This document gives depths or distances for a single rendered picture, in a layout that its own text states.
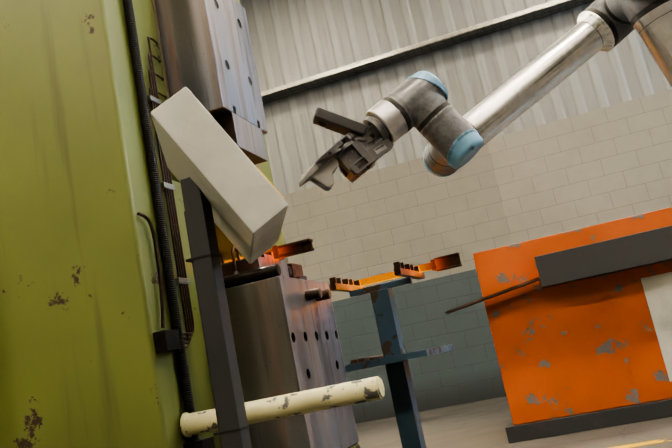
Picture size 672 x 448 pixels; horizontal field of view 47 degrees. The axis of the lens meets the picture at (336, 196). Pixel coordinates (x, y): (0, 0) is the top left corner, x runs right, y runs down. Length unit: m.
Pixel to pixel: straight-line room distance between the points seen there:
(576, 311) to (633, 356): 0.43
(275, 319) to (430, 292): 7.72
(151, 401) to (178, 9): 1.02
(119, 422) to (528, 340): 3.91
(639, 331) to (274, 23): 7.10
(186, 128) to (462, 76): 8.66
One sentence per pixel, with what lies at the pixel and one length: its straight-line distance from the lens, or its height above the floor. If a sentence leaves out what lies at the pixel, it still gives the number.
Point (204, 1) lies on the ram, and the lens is 2.13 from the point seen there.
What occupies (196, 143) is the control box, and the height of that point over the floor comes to 1.09.
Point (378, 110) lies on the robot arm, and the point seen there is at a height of 1.18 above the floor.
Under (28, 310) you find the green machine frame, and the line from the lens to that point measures 1.89.
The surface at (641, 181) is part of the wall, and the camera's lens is 9.53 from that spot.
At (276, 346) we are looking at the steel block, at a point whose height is 0.75.
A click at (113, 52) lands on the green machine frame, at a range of 1.90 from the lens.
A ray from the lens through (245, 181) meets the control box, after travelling 1.35.
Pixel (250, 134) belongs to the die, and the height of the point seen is 1.33.
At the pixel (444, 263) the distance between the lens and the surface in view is 2.59.
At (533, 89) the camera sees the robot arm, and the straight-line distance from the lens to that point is 1.90.
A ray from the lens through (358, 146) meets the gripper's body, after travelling 1.63.
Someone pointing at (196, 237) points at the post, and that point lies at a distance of 1.49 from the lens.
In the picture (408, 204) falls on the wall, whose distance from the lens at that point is 9.71.
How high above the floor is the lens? 0.67
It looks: 12 degrees up
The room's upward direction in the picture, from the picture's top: 12 degrees counter-clockwise
